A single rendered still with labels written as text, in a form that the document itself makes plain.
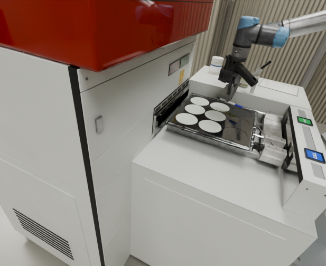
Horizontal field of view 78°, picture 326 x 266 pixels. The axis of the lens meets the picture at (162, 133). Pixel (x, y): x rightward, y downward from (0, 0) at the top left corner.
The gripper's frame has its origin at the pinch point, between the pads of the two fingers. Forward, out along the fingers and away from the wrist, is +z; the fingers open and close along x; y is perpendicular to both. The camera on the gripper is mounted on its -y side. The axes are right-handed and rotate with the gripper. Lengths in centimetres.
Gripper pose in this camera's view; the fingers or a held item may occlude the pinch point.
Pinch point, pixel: (229, 100)
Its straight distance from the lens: 105.6
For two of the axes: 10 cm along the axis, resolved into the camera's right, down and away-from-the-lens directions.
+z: -0.9, 8.2, 5.7
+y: -7.5, -4.4, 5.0
